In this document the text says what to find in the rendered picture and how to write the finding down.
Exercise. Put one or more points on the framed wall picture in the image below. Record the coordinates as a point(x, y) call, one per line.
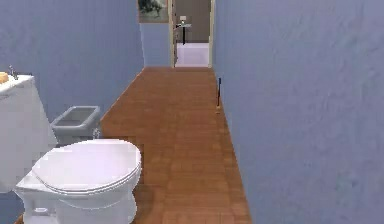
point(152, 10)

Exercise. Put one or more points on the black plunger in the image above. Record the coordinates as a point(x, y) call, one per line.
point(219, 95)

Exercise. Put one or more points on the orange soap bar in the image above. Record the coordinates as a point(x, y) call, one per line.
point(3, 77)

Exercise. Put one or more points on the wooden room door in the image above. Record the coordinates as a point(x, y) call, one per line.
point(174, 33)

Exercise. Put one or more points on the grey bin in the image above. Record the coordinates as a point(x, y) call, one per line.
point(76, 122)

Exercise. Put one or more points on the white toilet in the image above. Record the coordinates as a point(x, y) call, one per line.
point(86, 173)

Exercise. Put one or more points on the metal tap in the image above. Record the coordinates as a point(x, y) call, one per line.
point(13, 72)

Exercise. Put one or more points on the black stand table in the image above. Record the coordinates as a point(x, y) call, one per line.
point(183, 28)

